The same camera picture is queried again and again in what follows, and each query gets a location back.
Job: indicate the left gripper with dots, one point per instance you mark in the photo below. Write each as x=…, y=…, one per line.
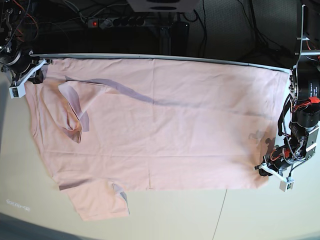
x=275, y=163

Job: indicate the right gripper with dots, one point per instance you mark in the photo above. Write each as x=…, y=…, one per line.
x=24, y=64

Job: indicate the pink T-shirt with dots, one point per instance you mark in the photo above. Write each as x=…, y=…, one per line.
x=104, y=127

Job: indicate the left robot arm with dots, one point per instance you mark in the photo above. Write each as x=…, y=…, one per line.
x=299, y=122

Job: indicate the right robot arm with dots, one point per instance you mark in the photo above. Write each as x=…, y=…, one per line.
x=17, y=28

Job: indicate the black power strip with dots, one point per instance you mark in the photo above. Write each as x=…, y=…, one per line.
x=104, y=23

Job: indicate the black power adapter box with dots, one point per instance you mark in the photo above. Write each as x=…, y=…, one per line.
x=179, y=38

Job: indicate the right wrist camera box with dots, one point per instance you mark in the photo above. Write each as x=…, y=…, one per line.
x=17, y=91

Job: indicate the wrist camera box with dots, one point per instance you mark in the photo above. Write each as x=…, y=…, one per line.
x=286, y=185
x=17, y=91

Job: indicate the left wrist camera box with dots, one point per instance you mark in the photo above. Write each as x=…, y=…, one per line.
x=286, y=185

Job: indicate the aluminium table leg post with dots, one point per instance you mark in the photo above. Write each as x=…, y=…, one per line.
x=165, y=41

